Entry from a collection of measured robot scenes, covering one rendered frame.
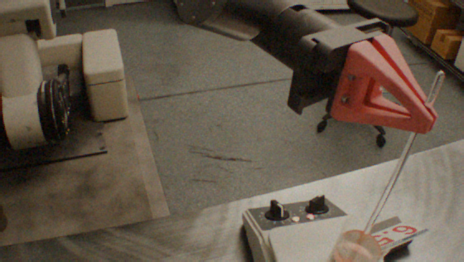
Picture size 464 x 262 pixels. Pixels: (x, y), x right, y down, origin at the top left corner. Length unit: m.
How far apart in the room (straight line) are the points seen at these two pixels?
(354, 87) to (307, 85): 0.04
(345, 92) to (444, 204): 0.42
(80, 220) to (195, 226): 0.57
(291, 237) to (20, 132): 0.76
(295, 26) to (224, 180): 1.32
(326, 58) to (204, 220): 0.34
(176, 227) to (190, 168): 1.12
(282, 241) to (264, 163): 1.28
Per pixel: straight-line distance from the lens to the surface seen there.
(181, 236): 0.53
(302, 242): 0.44
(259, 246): 0.46
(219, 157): 1.71
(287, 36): 0.33
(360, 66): 0.29
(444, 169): 0.76
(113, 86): 1.25
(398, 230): 0.58
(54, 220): 1.09
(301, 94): 0.30
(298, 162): 1.74
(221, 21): 0.30
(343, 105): 0.31
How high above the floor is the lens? 1.19
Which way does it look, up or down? 40 degrees down
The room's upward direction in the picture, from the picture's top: 5 degrees clockwise
